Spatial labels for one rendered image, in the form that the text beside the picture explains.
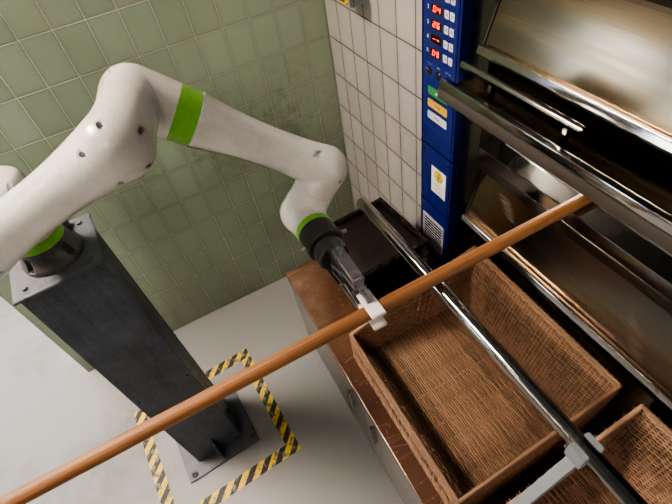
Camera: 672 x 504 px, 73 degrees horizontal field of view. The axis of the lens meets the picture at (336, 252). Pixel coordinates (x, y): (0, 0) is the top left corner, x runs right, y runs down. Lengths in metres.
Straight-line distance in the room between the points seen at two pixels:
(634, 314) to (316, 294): 1.03
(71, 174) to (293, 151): 0.43
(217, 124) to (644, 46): 0.76
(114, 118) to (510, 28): 0.79
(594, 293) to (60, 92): 1.69
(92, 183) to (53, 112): 0.99
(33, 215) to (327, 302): 1.06
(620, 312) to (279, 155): 0.84
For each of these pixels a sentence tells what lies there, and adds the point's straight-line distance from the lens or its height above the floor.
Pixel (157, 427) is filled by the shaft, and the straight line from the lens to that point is 0.92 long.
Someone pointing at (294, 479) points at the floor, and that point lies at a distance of 2.08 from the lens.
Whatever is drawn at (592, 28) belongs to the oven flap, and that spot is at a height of 1.56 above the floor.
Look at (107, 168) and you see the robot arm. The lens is 0.83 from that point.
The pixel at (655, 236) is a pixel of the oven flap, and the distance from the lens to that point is 0.84.
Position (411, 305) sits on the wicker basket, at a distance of 1.51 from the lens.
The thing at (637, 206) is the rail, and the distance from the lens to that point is 0.84.
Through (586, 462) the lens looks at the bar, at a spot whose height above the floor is 1.17.
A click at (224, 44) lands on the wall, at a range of 1.84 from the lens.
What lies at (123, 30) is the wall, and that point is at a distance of 1.76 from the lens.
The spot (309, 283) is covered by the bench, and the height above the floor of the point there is 0.58.
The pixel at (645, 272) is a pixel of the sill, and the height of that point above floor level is 1.16.
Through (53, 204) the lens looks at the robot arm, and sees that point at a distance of 0.93.
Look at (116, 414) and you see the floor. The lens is 2.51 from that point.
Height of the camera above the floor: 1.96
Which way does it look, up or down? 48 degrees down
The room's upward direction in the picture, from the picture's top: 12 degrees counter-clockwise
